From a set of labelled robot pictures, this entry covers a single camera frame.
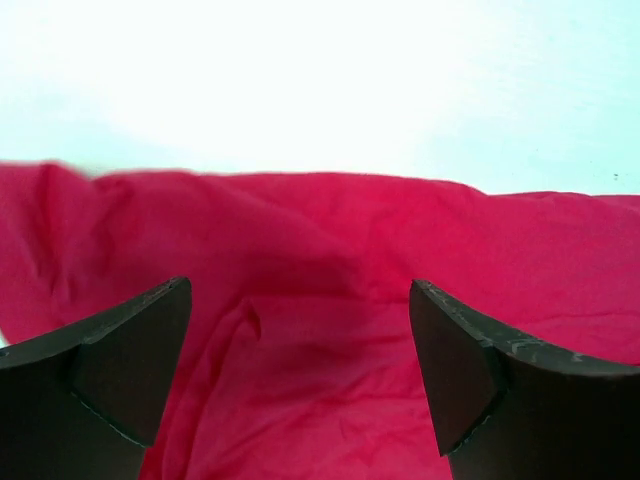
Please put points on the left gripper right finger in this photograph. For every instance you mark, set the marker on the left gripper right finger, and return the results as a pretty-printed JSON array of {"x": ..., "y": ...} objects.
[{"x": 507, "y": 405}]

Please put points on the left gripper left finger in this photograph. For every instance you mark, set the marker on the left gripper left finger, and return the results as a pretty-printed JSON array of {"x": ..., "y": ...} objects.
[{"x": 86, "y": 401}]

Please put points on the red t-shirt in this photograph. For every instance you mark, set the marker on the red t-shirt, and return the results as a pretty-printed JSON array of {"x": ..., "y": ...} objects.
[{"x": 299, "y": 361}]

